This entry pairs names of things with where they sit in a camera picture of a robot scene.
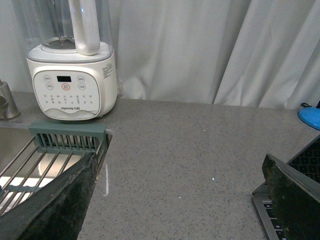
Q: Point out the silver laptop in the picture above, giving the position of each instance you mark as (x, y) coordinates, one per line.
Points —
(307, 162)

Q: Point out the blue desk lamp base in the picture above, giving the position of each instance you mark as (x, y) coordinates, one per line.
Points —
(310, 116)

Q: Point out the white Joyoung blender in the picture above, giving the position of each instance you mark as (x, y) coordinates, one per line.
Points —
(71, 59)

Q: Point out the stainless steel sink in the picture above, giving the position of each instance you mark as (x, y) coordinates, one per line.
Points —
(17, 150)

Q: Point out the green sink drying rack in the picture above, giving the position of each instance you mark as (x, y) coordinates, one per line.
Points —
(67, 136)

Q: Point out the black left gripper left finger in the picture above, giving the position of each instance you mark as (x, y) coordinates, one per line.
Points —
(57, 211)

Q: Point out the steel sink faucet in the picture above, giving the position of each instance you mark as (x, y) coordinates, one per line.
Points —
(8, 107)

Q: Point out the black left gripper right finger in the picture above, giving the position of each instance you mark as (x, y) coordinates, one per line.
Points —
(295, 199)

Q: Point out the white curtain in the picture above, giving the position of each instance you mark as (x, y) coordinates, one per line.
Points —
(252, 53)

